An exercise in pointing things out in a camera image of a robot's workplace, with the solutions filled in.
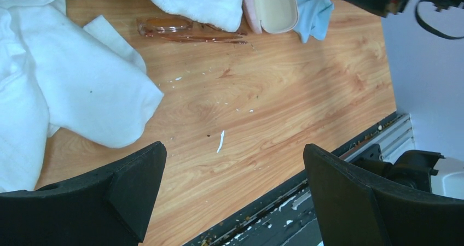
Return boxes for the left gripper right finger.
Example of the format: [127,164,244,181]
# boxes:
[303,144,463,245]

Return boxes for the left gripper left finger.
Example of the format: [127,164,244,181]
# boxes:
[1,142,167,245]

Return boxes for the light blue cleaning cloth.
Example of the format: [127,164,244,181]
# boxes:
[293,0,334,43]

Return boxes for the pink glasses case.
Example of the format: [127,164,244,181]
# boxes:
[242,0,299,34]

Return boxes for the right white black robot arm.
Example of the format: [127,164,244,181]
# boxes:
[343,0,463,199]

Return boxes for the amber transparent sunglasses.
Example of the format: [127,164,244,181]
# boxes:
[136,16,248,45]

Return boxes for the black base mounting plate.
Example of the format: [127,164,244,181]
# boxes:
[186,113,410,245]

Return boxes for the white crumpled cloth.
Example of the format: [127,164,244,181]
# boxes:
[1,0,163,192]

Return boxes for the black white checkered pillow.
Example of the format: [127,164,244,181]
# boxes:
[151,0,243,32]

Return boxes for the aluminium slotted rail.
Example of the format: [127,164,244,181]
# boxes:
[340,114,415,163]

